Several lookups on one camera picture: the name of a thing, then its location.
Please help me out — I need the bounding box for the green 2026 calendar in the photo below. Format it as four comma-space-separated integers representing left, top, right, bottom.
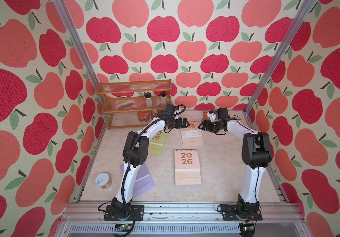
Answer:
149, 130, 168, 156

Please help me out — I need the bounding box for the right aluminium corner post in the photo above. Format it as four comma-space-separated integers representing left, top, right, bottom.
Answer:
243, 0, 317, 116

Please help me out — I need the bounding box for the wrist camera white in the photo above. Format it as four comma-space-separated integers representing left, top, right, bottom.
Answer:
170, 106, 180, 117
207, 110, 218, 122

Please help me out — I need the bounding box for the left aluminium corner post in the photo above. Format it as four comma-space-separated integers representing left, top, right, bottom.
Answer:
54, 0, 99, 89

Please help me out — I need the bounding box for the flat red tin can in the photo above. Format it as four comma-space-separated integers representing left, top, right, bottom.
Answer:
137, 111, 150, 121

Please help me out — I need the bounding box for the aluminium corner post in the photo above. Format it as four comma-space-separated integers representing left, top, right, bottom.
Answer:
54, 0, 99, 89
243, 0, 317, 116

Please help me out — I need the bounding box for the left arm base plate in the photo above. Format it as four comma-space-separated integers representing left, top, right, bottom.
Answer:
104, 205, 144, 221

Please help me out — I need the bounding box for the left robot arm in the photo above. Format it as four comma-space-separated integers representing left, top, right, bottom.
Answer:
112, 104, 189, 219

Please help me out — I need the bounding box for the red soda can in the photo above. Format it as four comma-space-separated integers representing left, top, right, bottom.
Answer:
150, 110, 159, 120

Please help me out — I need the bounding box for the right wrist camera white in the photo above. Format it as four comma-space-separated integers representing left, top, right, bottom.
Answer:
207, 110, 218, 122

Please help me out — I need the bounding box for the purple 2026 calendar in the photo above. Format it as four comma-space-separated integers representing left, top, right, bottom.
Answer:
132, 164, 155, 198

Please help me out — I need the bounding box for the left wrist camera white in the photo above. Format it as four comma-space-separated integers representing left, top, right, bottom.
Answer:
170, 106, 180, 117

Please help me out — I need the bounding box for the pink 2026 calendar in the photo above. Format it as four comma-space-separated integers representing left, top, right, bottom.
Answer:
181, 121, 204, 147
174, 149, 202, 185

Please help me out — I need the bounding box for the aluminium front rail frame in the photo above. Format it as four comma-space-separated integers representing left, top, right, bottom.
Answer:
53, 201, 312, 237

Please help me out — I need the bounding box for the glass spice jar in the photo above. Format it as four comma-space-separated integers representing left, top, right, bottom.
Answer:
144, 92, 153, 108
160, 91, 167, 107

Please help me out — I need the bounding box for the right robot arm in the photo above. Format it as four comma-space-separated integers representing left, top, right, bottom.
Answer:
198, 108, 273, 221

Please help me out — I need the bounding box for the green orange snack packet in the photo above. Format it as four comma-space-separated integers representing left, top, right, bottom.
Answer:
202, 111, 210, 121

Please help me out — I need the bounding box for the right glass spice jar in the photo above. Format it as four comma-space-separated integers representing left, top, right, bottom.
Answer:
160, 91, 167, 107

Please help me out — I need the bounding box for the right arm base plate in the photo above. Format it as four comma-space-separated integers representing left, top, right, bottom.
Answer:
216, 203, 263, 222

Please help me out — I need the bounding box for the left glass spice jar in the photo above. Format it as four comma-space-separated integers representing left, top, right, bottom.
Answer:
144, 92, 153, 108

